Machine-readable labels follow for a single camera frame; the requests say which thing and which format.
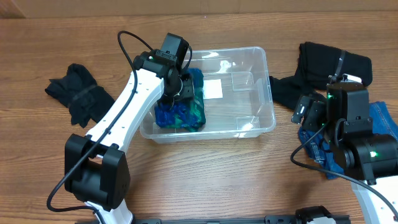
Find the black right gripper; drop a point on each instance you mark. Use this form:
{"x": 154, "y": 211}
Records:
{"x": 313, "y": 112}

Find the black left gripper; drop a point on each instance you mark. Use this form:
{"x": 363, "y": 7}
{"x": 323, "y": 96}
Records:
{"x": 188, "y": 93}

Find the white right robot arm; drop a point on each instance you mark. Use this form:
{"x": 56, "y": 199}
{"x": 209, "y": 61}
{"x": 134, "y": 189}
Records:
{"x": 369, "y": 160}

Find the blue green sequin cloth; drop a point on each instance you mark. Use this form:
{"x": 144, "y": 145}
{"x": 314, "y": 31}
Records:
{"x": 187, "y": 114}

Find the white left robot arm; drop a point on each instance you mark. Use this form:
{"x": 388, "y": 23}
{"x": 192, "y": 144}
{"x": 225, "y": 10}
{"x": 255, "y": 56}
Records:
{"x": 96, "y": 169}

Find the clear plastic container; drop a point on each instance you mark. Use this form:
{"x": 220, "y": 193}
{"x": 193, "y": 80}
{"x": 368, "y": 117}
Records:
{"x": 237, "y": 97}

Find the black banded cloth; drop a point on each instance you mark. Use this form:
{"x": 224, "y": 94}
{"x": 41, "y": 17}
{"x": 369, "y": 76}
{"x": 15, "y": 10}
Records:
{"x": 317, "y": 62}

